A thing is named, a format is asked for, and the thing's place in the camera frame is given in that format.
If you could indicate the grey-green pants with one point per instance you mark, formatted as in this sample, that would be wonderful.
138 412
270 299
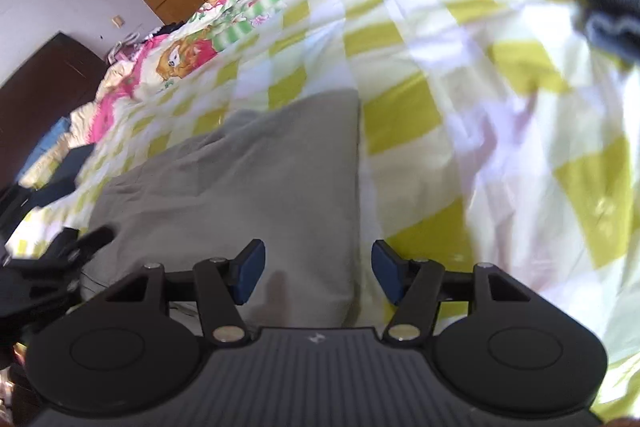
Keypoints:
240 187

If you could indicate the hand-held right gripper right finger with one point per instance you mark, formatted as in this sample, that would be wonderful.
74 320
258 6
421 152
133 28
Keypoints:
387 271

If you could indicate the dark wooden headboard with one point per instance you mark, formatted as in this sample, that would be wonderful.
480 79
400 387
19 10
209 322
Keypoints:
40 97

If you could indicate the beige wall switch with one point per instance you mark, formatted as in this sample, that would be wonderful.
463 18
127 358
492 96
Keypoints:
118 21

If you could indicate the yellow white checked bed sheet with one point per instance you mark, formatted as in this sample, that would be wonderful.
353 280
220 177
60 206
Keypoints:
450 107

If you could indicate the cartoon printed blanket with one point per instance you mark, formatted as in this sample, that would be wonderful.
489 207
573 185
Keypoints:
210 32

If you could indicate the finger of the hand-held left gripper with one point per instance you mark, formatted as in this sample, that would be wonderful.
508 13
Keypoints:
40 266
87 241

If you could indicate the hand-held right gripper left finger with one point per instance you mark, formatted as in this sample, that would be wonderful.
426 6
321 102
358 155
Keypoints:
250 271

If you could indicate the light blue pillow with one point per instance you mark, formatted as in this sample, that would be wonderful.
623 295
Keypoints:
45 149

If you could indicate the grey-blue folded garment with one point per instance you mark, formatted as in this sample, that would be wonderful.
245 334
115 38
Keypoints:
615 34

